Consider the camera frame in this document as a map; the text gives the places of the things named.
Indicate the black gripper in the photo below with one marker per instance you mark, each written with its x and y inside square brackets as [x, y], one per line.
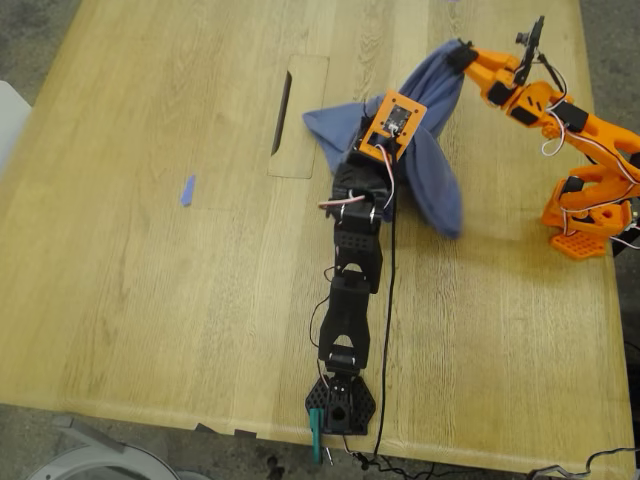
[361, 131]

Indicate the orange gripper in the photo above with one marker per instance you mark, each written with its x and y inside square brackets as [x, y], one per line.
[481, 71]

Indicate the blue printed T-shirt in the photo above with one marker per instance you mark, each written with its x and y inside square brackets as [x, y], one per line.
[435, 195]

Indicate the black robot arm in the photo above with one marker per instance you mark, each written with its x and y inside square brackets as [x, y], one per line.
[350, 320]

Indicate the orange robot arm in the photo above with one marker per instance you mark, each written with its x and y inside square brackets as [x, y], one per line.
[605, 135]

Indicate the blue tape strip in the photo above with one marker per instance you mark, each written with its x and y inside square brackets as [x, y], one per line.
[188, 192]

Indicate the green table clamp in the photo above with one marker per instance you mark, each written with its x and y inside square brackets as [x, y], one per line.
[316, 435]

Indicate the small black floor object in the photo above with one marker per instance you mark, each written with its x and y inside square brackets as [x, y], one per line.
[275, 470]

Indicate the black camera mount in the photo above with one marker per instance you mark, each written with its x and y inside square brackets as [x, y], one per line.
[532, 37]

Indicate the orange camera mount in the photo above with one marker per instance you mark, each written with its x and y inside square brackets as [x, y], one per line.
[382, 115]

